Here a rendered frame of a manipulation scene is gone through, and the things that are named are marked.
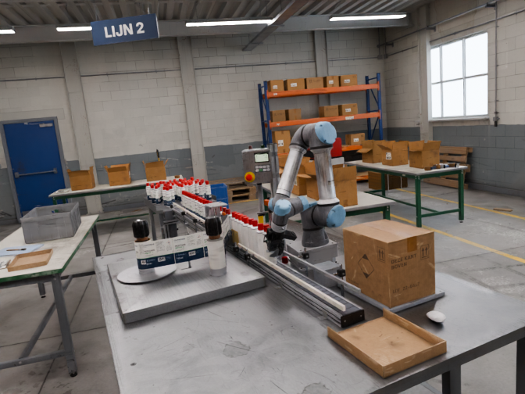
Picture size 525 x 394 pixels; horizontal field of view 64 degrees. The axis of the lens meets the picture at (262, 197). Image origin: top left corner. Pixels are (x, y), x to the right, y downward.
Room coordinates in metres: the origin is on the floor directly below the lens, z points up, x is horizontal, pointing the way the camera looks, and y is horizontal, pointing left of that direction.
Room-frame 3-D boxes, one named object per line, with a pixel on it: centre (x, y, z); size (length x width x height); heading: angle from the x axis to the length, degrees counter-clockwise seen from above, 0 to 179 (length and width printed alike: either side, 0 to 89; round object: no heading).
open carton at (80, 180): (7.28, 3.11, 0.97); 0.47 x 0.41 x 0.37; 10
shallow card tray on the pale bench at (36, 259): (2.88, 1.68, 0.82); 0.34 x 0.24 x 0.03; 19
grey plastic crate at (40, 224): (3.76, 1.93, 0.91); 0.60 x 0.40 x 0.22; 17
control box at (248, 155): (2.37, 0.00, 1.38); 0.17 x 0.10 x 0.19; 79
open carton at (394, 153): (6.54, -2.10, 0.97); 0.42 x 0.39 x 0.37; 101
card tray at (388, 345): (1.32, -0.37, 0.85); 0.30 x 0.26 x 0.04; 24
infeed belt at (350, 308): (2.23, 0.03, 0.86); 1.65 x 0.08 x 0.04; 24
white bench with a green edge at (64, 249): (3.49, 1.94, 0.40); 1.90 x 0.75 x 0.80; 13
